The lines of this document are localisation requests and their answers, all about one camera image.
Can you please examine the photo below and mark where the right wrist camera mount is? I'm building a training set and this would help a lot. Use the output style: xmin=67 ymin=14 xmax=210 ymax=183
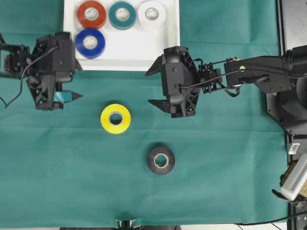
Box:
xmin=161 ymin=53 xmax=193 ymax=104

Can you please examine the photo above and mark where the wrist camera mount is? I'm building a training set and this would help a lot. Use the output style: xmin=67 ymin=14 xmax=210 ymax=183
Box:
xmin=53 ymin=32 xmax=76 ymax=83
xmin=161 ymin=53 xmax=193 ymax=104

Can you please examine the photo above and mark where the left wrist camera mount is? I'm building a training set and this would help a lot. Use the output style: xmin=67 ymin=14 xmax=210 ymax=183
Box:
xmin=53 ymin=32 xmax=76 ymax=83

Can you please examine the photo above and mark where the black right camera cable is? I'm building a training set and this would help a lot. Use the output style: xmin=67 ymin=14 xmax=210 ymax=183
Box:
xmin=179 ymin=74 xmax=307 ymax=91

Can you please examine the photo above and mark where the blue tape roll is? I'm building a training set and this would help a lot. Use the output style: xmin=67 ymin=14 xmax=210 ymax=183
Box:
xmin=75 ymin=28 xmax=106 ymax=59

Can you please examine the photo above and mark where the white perforated box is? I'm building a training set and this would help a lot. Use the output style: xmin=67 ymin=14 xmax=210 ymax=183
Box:
xmin=281 ymin=153 xmax=307 ymax=201

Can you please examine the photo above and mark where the yellow tape roll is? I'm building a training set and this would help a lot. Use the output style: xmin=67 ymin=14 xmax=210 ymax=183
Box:
xmin=100 ymin=103 xmax=131 ymax=134

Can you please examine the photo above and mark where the black camera cable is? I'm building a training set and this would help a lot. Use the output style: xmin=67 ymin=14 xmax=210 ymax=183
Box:
xmin=179 ymin=74 xmax=307 ymax=91
xmin=0 ymin=45 xmax=59 ymax=108

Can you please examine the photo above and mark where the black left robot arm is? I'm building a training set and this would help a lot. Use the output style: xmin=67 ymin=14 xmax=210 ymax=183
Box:
xmin=0 ymin=32 xmax=82 ymax=111

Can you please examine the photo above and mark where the white plastic case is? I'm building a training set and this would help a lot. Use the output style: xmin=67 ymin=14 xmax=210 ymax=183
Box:
xmin=63 ymin=0 xmax=180 ymax=71

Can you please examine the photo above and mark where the white tape roll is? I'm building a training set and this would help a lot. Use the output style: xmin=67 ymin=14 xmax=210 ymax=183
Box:
xmin=138 ymin=0 xmax=167 ymax=31

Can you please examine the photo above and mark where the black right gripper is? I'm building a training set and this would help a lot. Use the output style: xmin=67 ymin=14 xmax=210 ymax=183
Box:
xmin=145 ymin=46 xmax=200 ymax=118

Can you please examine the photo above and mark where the black tape roll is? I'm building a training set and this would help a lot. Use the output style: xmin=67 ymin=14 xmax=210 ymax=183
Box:
xmin=147 ymin=146 xmax=176 ymax=175

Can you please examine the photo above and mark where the green tape roll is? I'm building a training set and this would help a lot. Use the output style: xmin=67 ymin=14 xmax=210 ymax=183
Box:
xmin=108 ymin=1 xmax=136 ymax=30

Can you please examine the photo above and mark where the red tape roll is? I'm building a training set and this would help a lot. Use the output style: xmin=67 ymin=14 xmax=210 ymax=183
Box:
xmin=77 ymin=0 xmax=106 ymax=29

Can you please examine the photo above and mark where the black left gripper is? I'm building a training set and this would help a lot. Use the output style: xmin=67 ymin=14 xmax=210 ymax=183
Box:
xmin=26 ymin=35 xmax=83 ymax=110

